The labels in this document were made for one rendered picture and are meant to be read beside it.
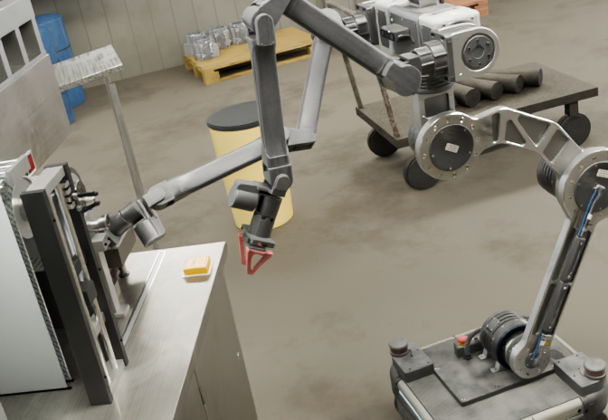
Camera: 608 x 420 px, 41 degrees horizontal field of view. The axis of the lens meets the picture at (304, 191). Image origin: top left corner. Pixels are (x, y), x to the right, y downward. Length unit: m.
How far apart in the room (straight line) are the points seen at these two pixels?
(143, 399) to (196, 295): 0.44
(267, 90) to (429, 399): 1.33
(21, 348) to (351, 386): 1.60
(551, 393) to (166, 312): 1.29
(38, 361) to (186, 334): 0.37
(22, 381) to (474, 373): 1.50
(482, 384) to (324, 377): 0.79
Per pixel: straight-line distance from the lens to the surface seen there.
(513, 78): 5.06
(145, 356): 2.09
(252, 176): 4.44
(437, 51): 2.02
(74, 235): 1.87
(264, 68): 1.87
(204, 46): 7.97
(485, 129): 2.37
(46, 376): 2.07
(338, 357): 3.46
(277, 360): 3.51
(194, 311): 2.21
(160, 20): 8.56
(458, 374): 2.87
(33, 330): 2.00
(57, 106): 3.06
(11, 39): 2.89
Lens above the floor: 2.01
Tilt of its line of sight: 24 degrees down
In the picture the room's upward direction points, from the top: 10 degrees counter-clockwise
